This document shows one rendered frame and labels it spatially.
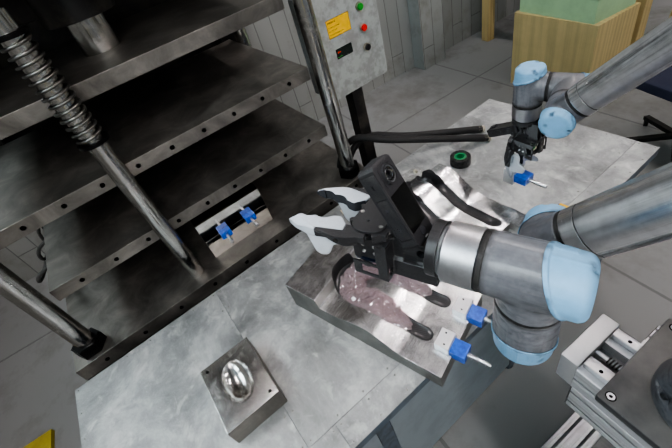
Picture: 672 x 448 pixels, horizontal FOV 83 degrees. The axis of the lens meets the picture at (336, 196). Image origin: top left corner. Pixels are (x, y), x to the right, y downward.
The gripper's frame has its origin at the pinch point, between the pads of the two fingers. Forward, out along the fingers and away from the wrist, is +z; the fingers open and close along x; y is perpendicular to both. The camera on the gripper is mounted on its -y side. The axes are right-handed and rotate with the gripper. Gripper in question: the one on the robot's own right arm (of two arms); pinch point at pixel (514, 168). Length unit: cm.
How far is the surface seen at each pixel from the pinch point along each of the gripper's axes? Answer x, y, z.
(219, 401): -109, -7, 8
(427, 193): -23.8, -15.5, 2.4
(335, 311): -72, -6, 8
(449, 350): -58, 23, 8
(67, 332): -140, -60, 3
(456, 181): -12.5, -13.0, 3.6
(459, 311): -48, 18, 7
